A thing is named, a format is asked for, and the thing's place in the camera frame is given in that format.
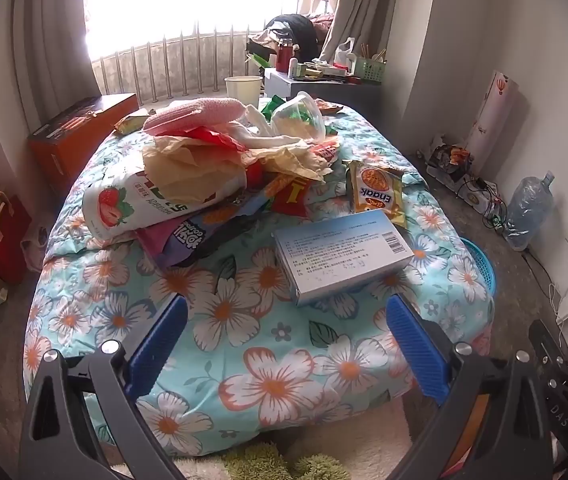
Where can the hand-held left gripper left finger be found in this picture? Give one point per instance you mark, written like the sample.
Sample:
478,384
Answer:
159,345

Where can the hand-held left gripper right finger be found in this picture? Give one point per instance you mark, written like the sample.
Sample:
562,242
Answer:
413,345

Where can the blue plastic basket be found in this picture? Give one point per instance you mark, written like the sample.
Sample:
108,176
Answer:
483,270

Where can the pale blue medicine box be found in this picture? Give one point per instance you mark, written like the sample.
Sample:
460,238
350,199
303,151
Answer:
343,260

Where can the red snack wrapper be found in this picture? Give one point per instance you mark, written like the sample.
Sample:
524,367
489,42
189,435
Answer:
291,195

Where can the floral turquoise blanket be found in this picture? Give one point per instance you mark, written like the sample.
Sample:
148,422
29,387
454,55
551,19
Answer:
244,320

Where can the purple snack bag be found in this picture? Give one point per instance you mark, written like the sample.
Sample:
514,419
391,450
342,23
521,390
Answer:
189,240

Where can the empty blue water bottle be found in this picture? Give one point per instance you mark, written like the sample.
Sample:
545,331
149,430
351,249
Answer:
526,210

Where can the white strawberry print bag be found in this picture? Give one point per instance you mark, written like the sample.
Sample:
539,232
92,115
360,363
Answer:
129,205

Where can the large yellow snack packet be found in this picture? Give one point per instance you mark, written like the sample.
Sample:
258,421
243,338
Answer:
376,192

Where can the green shaggy rug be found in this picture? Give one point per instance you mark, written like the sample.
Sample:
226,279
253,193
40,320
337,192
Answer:
264,465

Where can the red gift bag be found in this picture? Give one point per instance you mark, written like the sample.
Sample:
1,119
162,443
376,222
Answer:
6,245

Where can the crumpled brown paper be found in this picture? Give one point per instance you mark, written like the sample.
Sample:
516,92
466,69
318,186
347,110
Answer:
189,165

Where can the black orange snack bag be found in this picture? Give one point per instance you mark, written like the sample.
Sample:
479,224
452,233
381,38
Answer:
451,157

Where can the orange cardboard box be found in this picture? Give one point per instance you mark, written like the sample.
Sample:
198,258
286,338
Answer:
74,145

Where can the small golden snack packet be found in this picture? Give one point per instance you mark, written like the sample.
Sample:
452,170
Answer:
131,122

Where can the pink knitted cloth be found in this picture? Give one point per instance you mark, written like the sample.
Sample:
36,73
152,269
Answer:
194,112

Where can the clear plastic container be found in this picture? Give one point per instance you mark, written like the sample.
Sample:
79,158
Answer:
299,115

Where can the white paper cup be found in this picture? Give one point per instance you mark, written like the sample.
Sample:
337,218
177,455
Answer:
244,91

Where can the green plastic storage basket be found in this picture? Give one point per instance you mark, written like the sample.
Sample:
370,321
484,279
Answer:
368,70

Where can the metal balcony railing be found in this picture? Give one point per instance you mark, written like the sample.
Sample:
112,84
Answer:
164,65

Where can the grey cabinet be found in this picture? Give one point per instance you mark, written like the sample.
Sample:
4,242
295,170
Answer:
284,85

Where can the white plastic bag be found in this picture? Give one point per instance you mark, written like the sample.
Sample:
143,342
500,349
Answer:
343,52

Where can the white small bottle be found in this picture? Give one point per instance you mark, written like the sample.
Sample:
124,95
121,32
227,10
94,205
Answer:
294,67

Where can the red thermos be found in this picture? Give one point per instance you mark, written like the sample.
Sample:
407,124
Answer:
284,55

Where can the black clothing pile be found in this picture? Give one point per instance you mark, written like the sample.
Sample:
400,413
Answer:
294,32

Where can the grey curtain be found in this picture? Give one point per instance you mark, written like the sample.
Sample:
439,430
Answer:
49,25

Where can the beige curtain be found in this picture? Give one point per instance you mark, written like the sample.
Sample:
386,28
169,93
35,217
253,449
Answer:
373,5

